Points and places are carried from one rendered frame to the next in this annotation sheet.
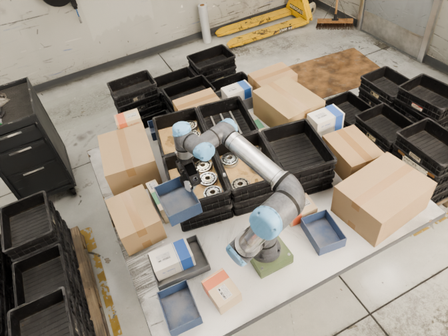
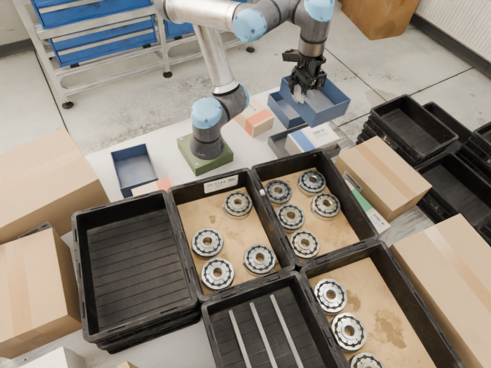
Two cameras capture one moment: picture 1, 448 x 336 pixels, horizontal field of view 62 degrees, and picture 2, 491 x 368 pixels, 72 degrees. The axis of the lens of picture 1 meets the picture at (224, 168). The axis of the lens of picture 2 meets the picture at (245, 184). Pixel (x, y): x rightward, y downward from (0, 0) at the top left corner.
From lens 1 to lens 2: 205 cm
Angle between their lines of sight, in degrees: 79
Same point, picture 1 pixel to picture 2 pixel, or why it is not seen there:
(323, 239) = (136, 169)
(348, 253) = not seen: hidden behind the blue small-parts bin
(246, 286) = (229, 128)
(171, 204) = (321, 103)
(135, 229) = (365, 144)
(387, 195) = (32, 161)
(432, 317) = not seen: hidden behind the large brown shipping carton
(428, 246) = not seen: outside the picture
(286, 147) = (150, 297)
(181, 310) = (289, 112)
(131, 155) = (445, 258)
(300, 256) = (169, 153)
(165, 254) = (319, 136)
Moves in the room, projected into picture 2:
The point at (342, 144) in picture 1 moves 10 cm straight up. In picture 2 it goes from (39, 284) to (23, 272)
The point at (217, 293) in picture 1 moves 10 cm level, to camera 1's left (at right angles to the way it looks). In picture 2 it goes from (256, 107) to (276, 106)
